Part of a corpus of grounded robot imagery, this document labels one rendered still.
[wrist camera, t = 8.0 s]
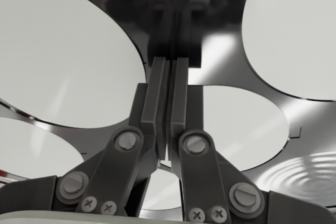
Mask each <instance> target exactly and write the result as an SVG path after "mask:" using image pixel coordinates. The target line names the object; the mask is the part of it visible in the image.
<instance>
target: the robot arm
mask: <svg viewBox="0 0 336 224"><path fill-rule="evenodd" d="M188 74H189V58H188V57H178V58H177V60H173V63H172V71H171V69H170V60H166V57H154V59H153V63H152V68H151V73H150V78H149V83H140V82H139V83H138V84H137V87H136V91H135V95H134V99H133V102H132V106H131V110H130V114H129V118H128V122H127V126H122V127H120V128H118V129H117V130H116V131H114V132H113V134H112V135H111V137H110V139H109V141H108V143H107V145H106V147H105V148H104V149H102V150H100V151H99V152H97V153H96V154H94V155H93V156H91V157H90V158H88V159H87V160H85V161H84V162H82V163H81V164H79V165H77V166H76V167H74V168H73V169H71V170H70V171H68V172H67V173H66V174H64V175H63V176H59V177H58V176H57V175H52V176H45V177H39V178H33V179H26V180H20V181H13V182H10V183H7V184H5V185H4V186H2V187H1V188H0V224H336V217H335V215H334V214H333V213H332V212H331V211H330V210H329V209H328V208H326V207H324V206H322V205H320V204H316V203H313V202H310V201H306V200H303V199H299V198H296V197H293V196H289V195H286V194H282V193H279V192H275V191H272V190H269V191H265V190H261V189H259V188H258V187H257V185H255V184H254V183H253V182H252V181H251V180H250V179H249V178H248V177H246V176H245V175H244V174H243V173H242V172H241V171H240V170H238V169H237V168H236V167H235V166H234V165H233V164H232V163H230V162H229V161H228V160H227V159H226V158H225V157H224V156H222V155H221V154H220V153H219V152H218V151H217V150H216V148H215V143H214V140H213V138H212V137H211V136H210V134H209V133H207V132H206V131H204V86H203V85H198V84H188ZM166 149H167V154H168V161H171V171H172V172H173V173H174V174H175V175H176V176H177V177H178V178H179V190H180V201H181V212H182V221H177V220H165V219H153V218H141V217H139V216H140V212H141V209H142V206H143V202H144V199H145V196H146V193H147V189H148V186H149V183H150V180H151V174H153V173H154V172H155V171H156V170H158V167H160V166H161V161H165V158H166Z"/></svg>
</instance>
